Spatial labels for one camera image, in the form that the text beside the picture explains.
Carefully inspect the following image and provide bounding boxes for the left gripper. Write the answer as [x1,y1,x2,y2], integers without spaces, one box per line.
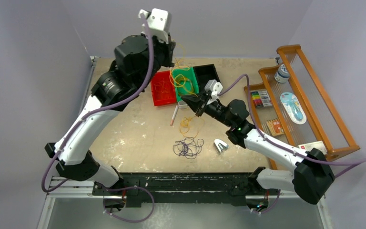
[138,31,175,89]

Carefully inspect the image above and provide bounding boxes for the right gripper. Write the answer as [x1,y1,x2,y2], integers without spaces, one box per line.
[181,90,234,127]

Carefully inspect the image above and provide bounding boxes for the yellow cable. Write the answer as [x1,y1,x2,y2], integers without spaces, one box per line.
[175,75,196,96]
[169,41,206,140]

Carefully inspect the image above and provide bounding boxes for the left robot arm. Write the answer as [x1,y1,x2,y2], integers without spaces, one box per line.
[45,34,176,195]

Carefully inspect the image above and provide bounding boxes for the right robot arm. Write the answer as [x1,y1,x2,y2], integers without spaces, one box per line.
[182,93,335,205]

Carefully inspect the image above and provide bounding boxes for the white grey stapler case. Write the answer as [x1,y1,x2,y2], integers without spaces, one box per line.
[178,100,189,109]

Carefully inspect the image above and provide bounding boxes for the green plastic bin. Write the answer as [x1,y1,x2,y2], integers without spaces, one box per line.
[170,67,199,102]

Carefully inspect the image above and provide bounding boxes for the white marker orange cap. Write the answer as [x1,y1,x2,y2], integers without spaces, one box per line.
[170,105,179,126]

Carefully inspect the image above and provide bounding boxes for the black plastic bin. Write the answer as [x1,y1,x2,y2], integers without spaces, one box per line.
[193,64,220,91]

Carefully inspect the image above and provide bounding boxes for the red plastic bin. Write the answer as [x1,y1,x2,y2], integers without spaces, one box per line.
[151,71,177,106]

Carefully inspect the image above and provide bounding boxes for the box of coloured markers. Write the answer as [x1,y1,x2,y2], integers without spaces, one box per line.
[251,90,272,108]

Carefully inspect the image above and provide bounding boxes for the orange small card pack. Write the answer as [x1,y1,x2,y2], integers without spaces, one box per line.
[266,119,285,136]

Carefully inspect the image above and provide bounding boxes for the white round jar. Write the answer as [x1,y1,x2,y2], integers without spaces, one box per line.
[274,63,290,83]

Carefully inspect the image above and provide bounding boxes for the wooden shelf rack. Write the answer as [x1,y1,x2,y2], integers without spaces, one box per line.
[244,44,360,161]

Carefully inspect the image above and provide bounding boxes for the blue white blister pack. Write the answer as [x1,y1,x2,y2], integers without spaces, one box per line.
[280,92,307,125]

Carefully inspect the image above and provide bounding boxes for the white label box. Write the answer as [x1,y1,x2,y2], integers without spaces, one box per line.
[298,141,327,155]

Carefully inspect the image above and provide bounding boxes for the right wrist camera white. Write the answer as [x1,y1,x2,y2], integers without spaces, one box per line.
[204,79,223,104]

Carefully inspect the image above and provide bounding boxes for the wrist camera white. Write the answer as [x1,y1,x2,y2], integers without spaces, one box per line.
[204,79,223,104]
[138,8,172,44]

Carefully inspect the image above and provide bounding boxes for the coiled yellow cable in bin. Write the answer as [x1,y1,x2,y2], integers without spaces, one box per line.
[175,75,196,96]

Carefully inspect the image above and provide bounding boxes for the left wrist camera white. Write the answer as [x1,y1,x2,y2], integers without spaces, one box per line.
[138,8,172,44]

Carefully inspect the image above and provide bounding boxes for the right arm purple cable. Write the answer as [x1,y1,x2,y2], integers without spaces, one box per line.
[217,74,366,216]

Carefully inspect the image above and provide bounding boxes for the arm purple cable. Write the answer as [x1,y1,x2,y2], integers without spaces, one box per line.
[41,14,156,223]
[217,74,366,216]

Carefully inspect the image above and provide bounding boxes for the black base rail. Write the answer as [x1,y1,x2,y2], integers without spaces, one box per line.
[92,167,278,208]

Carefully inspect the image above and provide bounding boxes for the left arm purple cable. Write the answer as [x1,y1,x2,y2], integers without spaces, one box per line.
[41,14,156,223]

